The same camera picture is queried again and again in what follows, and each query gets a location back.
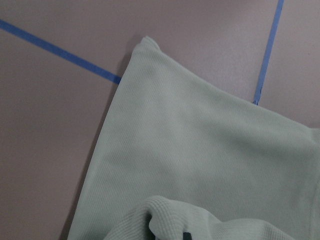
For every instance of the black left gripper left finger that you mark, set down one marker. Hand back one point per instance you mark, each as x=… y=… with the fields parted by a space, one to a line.
x=152 y=226

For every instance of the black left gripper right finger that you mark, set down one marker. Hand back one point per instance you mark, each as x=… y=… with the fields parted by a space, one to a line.
x=186 y=236

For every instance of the olive green long-sleeve shirt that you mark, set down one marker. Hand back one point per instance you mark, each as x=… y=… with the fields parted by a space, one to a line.
x=211 y=164

